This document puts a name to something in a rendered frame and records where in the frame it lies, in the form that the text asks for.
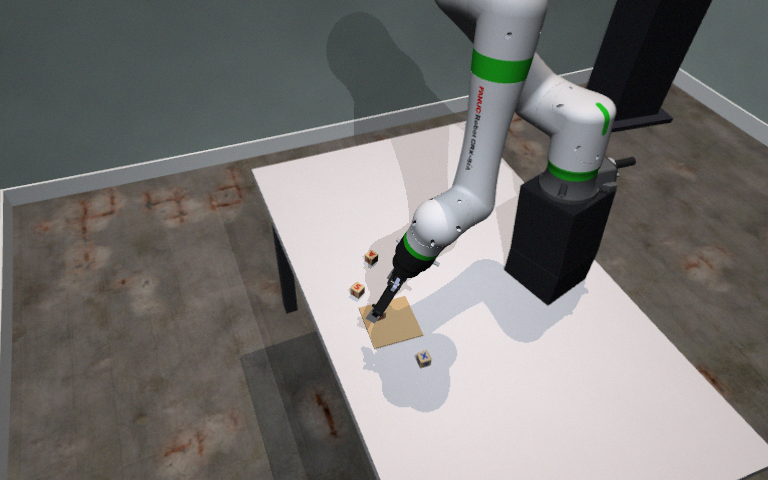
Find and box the tan flat mat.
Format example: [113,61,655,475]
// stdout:
[359,296,424,349]

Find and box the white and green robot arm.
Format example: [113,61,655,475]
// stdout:
[395,0,636,272]

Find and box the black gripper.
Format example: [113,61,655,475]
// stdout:
[365,254,420,324]

